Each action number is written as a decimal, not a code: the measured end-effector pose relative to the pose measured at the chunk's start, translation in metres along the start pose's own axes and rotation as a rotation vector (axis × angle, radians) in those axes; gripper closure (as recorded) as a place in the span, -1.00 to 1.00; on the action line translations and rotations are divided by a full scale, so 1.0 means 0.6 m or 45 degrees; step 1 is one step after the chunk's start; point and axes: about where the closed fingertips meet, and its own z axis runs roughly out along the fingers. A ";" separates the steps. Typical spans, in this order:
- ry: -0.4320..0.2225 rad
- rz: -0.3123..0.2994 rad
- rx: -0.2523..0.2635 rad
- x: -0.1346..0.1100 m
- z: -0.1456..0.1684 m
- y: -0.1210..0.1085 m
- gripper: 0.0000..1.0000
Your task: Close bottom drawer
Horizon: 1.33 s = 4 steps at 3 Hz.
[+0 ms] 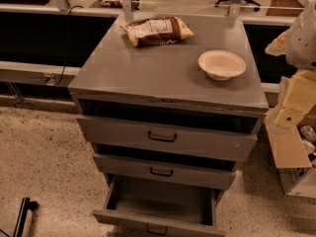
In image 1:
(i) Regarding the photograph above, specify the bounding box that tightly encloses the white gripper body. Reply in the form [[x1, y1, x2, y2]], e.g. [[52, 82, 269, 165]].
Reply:
[[273, 69, 316, 130]]

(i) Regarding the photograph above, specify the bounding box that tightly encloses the grey bottom drawer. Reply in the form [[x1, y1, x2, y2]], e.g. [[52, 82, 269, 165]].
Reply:
[[93, 176, 225, 237]]

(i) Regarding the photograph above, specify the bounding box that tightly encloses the grey drawer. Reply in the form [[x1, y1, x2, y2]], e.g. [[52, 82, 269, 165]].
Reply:
[[77, 115, 257, 162], [94, 154, 236, 190], [93, 176, 225, 237]]

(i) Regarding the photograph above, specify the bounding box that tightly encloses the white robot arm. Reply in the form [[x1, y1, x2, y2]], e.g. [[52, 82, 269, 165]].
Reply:
[[265, 1, 316, 131]]

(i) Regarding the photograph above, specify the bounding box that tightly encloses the grey top drawer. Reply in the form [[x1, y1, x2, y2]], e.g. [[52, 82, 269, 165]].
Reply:
[[77, 115, 257, 162]]

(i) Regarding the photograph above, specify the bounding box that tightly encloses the grey drawer cabinet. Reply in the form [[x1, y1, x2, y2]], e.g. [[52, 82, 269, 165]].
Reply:
[[67, 11, 270, 196]]

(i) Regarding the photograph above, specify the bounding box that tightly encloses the grey middle drawer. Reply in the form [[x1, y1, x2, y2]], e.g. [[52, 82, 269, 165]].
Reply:
[[94, 154, 236, 190]]

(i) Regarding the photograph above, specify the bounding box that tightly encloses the open cardboard box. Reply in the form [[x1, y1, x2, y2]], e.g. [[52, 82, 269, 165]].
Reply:
[[265, 110, 316, 198]]

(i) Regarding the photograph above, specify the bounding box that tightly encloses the white paper bowl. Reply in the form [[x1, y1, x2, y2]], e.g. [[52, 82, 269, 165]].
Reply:
[[197, 50, 246, 81]]

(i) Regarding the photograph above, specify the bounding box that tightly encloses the brown snack bag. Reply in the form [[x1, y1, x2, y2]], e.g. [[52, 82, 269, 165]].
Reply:
[[121, 17, 194, 47]]

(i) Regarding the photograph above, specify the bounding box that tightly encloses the black stand foot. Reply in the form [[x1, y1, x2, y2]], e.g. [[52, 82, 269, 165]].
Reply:
[[13, 197, 39, 237]]

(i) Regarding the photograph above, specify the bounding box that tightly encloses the black power cable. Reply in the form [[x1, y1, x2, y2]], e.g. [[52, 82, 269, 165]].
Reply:
[[52, 4, 85, 87]]

